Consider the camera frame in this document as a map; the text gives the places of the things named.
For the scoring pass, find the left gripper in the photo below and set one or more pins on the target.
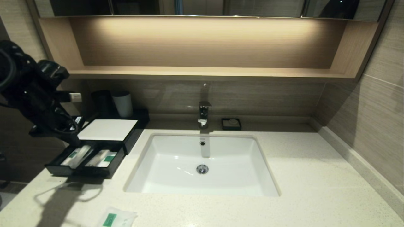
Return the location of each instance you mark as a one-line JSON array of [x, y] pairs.
[[47, 115]]

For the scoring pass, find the toothbrush green label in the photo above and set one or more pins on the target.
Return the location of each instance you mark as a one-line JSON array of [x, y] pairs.
[[79, 157]]

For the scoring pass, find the grey plastic cup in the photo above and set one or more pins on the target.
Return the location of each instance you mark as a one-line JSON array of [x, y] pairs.
[[123, 105]]

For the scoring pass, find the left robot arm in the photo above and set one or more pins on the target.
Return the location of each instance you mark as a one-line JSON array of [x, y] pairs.
[[22, 75]]

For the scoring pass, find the black amenity drawer box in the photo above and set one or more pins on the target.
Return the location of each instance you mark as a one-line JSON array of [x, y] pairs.
[[139, 126]]

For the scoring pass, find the narrow white packet green label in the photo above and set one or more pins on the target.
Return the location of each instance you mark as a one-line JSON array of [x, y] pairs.
[[71, 157]]

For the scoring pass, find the black cup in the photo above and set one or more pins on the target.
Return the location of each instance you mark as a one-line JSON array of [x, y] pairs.
[[101, 101]]

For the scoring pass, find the flat white packet green label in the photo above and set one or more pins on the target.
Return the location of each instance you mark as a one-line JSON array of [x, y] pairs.
[[109, 158]]

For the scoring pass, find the small sachet green label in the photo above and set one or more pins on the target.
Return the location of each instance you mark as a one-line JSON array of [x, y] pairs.
[[113, 218]]

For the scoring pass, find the chrome faucet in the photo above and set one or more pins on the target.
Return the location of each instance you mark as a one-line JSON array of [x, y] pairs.
[[204, 113]]

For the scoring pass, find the chrome sink drain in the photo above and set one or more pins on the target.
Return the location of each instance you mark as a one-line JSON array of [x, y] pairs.
[[202, 169]]

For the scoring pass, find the black soap dish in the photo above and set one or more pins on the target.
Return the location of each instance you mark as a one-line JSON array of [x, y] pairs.
[[224, 126]]

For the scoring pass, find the round soap bar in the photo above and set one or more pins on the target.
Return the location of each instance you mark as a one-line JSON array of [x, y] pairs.
[[233, 121]]

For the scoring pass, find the white sink basin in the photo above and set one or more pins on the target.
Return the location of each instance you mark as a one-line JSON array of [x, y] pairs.
[[233, 170]]

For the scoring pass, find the mirror cabinet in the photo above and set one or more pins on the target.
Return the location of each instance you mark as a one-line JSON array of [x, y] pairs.
[[252, 8]]

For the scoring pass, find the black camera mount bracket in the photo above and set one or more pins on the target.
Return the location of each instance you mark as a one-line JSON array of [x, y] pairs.
[[64, 96]]

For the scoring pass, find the wooden wall shelf niche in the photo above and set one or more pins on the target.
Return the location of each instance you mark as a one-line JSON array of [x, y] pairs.
[[205, 72]]

